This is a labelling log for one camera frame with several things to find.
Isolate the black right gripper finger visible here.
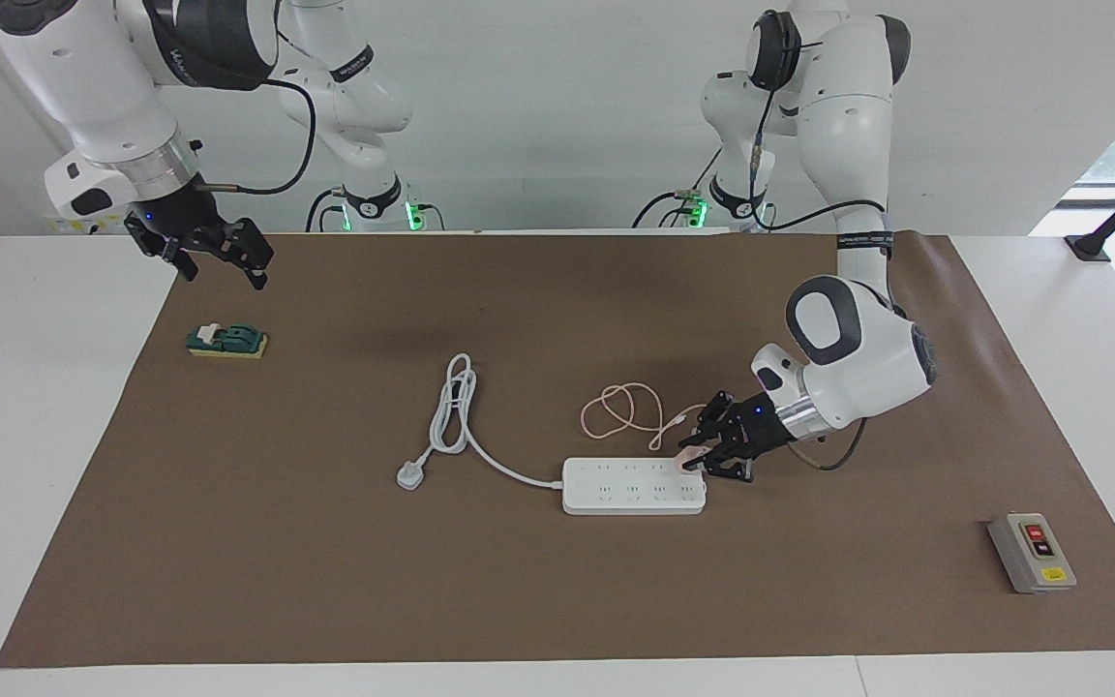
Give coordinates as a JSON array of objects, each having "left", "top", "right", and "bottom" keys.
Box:
[
  {"left": 219, "top": 218, "right": 275, "bottom": 291},
  {"left": 124, "top": 215, "right": 200, "bottom": 283}
]

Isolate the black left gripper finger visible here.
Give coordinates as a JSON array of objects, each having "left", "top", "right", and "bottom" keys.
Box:
[
  {"left": 681, "top": 447, "right": 757, "bottom": 484},
  {"left": 693, "top": 391, "right": 738, "bottom": 441}
]

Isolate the pink charging cable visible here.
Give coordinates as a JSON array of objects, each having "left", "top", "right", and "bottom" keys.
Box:
[{"left": 580, "top": 382, "right": 713, "bottom": 452}]

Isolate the white power strip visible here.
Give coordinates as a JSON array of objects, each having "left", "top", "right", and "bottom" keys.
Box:
[{"left": 561, "top": 457, "right": 708, "bottom": 516}]

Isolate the brown paper mat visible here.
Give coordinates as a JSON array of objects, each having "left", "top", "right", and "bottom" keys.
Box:
[{"left": 0, "top": 230, "right": 1115, "bottom": 669}]

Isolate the black base power cable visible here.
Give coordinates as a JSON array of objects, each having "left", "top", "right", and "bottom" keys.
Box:
[
  {"left": 306, "top": 189, "right": 350, "bottom": 233},
  {"left": 631, "top": 145, "right": 723, "bottom": 229}
]

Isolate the white wall socket box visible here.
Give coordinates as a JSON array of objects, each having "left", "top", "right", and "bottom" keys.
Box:
[{"left": 43, "top": 215, "right": 128, "bottom": 235}]

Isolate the green knife switch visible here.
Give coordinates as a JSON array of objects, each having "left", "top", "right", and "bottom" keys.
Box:
[{"left": 186, "top": 322, "right": 269, "bottom": 361}]

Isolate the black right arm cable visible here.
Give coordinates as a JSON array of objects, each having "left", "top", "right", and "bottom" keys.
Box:
[{"left": 201, "top": 77, "right": 318, "bottom": 197}]

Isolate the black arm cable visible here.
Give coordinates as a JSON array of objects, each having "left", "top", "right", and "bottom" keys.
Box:
[
  {"left": 201, "top": 77, "right": 318, "bottom": 197},
  {"left": 749, "top": 39, "right": 892, "bottom": 472}
]

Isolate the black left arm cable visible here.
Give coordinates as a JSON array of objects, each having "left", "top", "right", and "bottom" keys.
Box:
[{"left": 749, "top": 39, "right": 892, "bottom": 472}]

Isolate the white power strip cord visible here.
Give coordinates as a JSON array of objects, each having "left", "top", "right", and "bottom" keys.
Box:
[{"left": 395, "top": 353, "right": 566, "bottom": 492}]

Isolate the grey on-off switch box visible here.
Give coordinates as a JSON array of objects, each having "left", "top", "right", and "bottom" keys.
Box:
[{"left": 987, "top": 512, "right": 1078, "bottom": 594}]

